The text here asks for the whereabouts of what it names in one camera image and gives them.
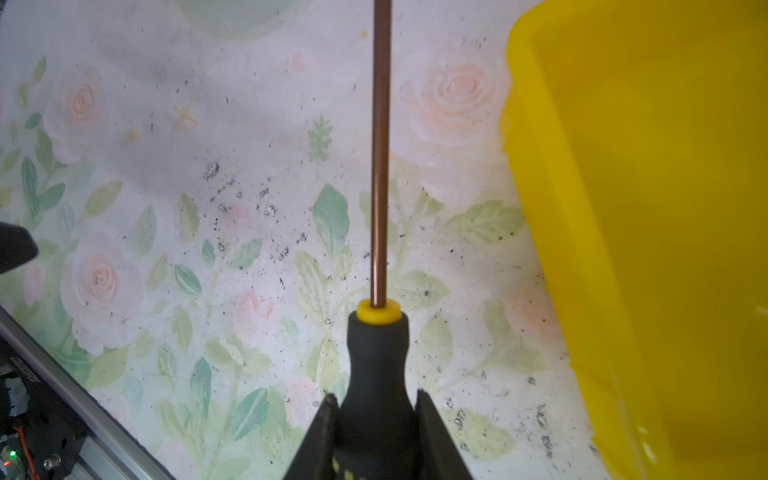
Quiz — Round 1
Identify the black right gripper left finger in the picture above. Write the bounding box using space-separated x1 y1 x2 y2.
283 394 339 480

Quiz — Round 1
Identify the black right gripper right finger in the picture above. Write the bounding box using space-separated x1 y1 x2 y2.
416 390 472 480

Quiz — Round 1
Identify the black yellow handled screwdriver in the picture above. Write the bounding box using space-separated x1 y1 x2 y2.
332 0 418 479

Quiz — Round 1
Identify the black electronics board with wires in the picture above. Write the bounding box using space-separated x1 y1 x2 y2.
1 341 88 479

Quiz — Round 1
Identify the yellow plastic bin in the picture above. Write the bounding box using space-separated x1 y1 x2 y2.
500 1 767 479

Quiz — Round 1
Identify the aluminium table edge rail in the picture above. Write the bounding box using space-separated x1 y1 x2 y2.
1 310 172 479

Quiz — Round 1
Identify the black object at left edge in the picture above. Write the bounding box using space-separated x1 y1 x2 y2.
0 222 39 274

